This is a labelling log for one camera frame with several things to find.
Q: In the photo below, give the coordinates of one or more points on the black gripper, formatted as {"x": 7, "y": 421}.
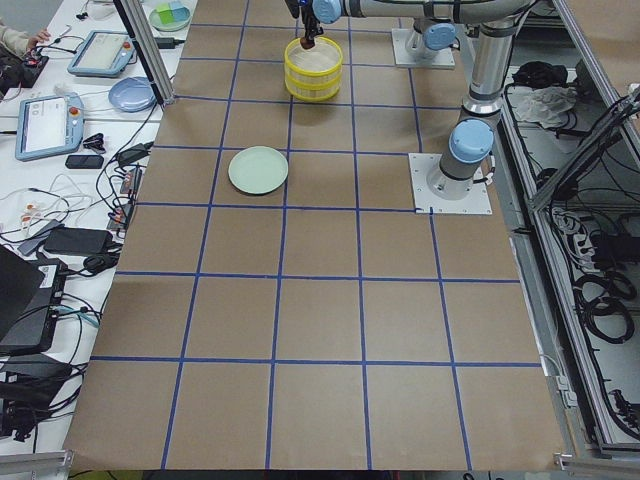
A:
{"x": 309, "y": 21}

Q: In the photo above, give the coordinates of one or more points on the brown half-round bun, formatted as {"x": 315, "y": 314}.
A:
{"x": 306, "y": 43}

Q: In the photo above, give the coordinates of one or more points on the yellow steamer basket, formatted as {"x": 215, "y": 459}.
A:
{"x": 313, "y": 93}
{"x": 317, "y": 64}

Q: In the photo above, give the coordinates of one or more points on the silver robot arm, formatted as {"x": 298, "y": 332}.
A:
{"x": 472, "y": 138}
{"x": 430, "y": 36}

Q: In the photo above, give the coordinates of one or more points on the green plate with blocks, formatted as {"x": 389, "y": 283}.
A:
{"x": 170, "y": 16}

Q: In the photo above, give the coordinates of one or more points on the mint green plate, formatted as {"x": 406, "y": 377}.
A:
{"x": 258, "y": 170}

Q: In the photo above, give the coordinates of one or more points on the blue plate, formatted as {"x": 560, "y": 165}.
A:
{"x": 132, "y": 94}

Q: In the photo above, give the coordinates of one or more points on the teach pendant, far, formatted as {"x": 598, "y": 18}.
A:
{"x": 103, "y": 54}

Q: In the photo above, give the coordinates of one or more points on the teach pendant,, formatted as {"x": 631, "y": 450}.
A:
{"x": 49, "y": 126}
{"x": 103, "y": 54}

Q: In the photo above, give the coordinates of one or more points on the white crumpled cloth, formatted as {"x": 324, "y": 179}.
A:
{"x": 547, "y": 107}

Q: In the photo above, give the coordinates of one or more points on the teach pendant, near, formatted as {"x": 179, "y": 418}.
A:
{"x": 49, "y": 126}

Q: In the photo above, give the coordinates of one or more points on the black power adapter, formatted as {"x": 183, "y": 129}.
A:
{"x": 77, "y": 241}

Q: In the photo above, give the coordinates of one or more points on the black laptop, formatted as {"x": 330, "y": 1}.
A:
{"x": 30, "y": 292}

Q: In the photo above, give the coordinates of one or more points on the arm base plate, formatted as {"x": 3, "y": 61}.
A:
{"x": 435, "y": 193}
{"x": 441, "y": 60}

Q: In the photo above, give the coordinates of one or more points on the aluminium frame post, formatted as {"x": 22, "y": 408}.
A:
{"x": 134, "y": 20}

